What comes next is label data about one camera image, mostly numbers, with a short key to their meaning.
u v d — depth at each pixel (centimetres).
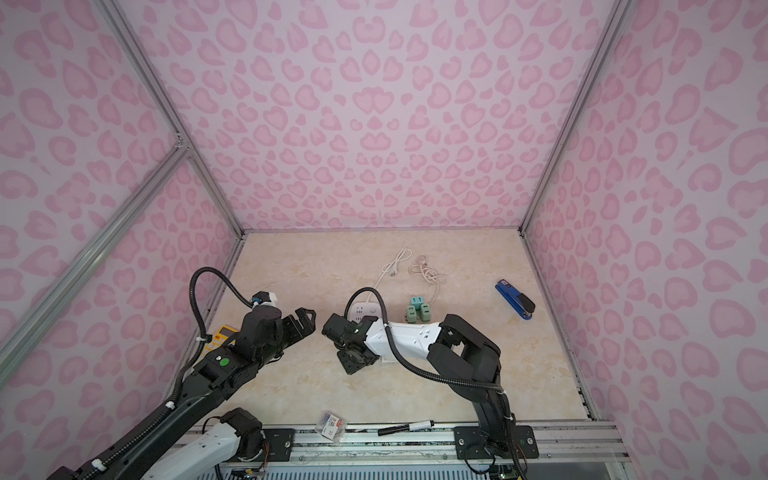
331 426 75
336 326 68
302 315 71
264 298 69
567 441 75
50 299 56
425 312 90
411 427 75
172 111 86
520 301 96
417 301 92
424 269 104
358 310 95
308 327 70
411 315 88
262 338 57
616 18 70
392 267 107
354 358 74
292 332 68
